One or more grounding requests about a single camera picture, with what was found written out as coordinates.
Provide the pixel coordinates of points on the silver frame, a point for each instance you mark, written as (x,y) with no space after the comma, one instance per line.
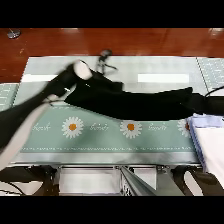
(136,183)

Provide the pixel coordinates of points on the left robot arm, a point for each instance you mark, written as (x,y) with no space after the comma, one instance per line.
(20,120)

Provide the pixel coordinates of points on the black garment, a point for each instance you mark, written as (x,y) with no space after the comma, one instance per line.
(133,101)

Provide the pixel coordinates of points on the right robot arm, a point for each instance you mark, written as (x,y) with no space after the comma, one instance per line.
(213,185)

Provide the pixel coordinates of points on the light blue garment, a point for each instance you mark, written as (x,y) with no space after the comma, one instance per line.
(205,120)

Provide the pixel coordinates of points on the white garment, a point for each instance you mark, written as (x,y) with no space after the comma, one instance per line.
(213,150)

